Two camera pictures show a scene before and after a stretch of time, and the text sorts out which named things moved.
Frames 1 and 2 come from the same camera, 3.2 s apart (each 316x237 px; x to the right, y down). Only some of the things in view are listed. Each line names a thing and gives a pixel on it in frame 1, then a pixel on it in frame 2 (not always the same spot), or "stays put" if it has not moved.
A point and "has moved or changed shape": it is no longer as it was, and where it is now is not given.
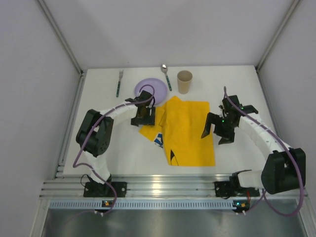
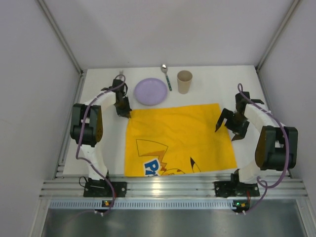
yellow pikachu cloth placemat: [183, 129] has moved or changed shape
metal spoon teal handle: [164, 67] stays put
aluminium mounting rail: [158, 187] stays put
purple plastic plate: [157, 88] stays put
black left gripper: [143, 120] to [122, 106]
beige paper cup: [184, 78] stays put
